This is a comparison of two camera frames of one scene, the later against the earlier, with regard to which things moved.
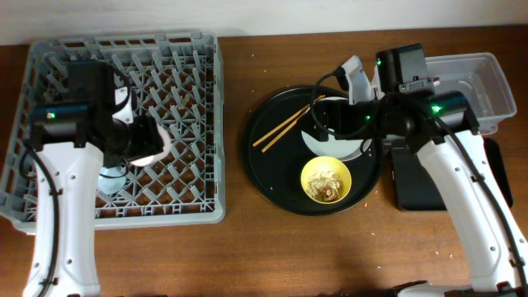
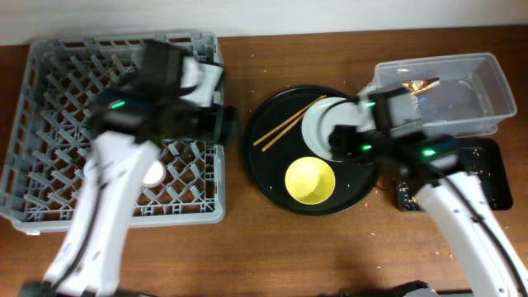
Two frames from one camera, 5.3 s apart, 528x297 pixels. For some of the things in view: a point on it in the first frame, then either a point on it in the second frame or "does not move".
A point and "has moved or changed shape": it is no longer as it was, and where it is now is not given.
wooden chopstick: x=285 y=123 does not move
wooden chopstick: x=285 y=130 does not move
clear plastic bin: x=479 y=77 does not move
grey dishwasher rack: x=177 y=77 does not move
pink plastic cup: x=153 y=160 has moved or changed shape
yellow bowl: x=326 y=163 -> x=309 y=180
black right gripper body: x=354 y=119 -> x=360 y=147
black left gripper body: x=138 y=139 -> x=203 y=123
